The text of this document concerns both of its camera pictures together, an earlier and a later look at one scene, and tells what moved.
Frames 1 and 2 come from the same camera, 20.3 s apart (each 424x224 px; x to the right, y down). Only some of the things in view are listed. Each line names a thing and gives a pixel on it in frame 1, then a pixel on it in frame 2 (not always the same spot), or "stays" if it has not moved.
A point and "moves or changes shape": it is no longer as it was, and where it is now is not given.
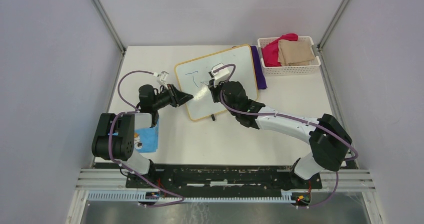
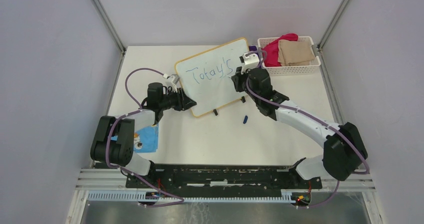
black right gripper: x=214 y=89 -> x=237 y=78
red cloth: x=270 y=51 stays
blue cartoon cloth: x=146 y=140 stays
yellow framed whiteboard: x=193 y=77 moves or changes shape
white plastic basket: x=311 y=69 stays
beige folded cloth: x=292 y=53 stays
